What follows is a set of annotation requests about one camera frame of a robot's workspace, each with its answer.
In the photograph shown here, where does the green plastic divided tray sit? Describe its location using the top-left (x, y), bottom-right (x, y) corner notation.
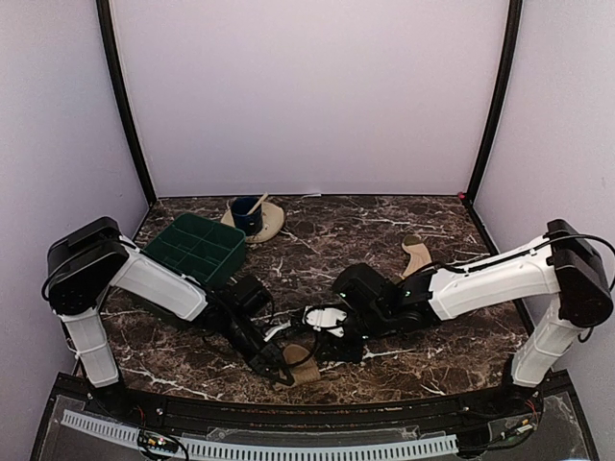
top-left (143, 213), bottom-right (246, 287)

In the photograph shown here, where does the black frame post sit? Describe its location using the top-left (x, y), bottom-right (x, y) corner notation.
top-left (464, 0), bottom-right (524, 207)
top-left (95, 0), bottom-right (158, 206)

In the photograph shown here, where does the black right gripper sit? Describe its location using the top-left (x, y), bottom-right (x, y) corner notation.
top-left (313, 304), bottom-right (392, 365)

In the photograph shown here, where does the white slotted cable duct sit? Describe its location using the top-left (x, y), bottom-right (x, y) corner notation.
top-left (60, 410), bottom-right (459, 460)

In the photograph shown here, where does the dark blue cup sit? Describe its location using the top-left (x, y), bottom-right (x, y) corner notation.
top-left (231, 197), bottom-right (263, 236)

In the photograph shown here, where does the tan sock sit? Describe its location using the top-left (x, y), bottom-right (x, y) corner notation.
top-left (274, 344), bottom-right (321, 391)

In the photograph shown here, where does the wooden stick in cup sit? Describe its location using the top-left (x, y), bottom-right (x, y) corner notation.
top-left (246, 192), bottom-right (269, 215)

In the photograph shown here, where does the black front rail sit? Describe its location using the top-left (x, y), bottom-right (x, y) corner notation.
top-left (112, 389), bottom-right (504, 430)

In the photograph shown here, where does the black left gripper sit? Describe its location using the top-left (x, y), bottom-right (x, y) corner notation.
top-left (222, 312), bottom-right (292, 387)

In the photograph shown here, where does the black left frame post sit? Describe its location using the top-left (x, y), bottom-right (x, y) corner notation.
top-left (95, 0), bottom-right (158, 206)

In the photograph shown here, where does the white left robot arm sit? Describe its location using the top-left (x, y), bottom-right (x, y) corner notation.
top-left (41, 216), bottom-right (294, 419)

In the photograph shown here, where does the small circuit board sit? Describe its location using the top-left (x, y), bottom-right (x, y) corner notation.
top-left (136, 430), bottom-right (180, 454)

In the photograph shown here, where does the black right frame post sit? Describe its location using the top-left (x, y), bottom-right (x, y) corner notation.
top-left (464, 0), bottom-right (524, 207)

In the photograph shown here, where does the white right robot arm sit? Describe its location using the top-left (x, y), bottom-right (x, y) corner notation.
top-left (302, 219), bottom-right (614, 417)

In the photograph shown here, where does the striped brown red sock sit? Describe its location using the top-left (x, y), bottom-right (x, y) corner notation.
top-left (391, 234), bottom-right (431, 283)

